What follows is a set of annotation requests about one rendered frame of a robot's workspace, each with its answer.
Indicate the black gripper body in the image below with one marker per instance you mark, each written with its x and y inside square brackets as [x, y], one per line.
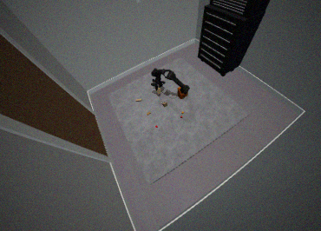
[158, 81]

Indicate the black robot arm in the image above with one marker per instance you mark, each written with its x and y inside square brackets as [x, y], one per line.
[171, 76]

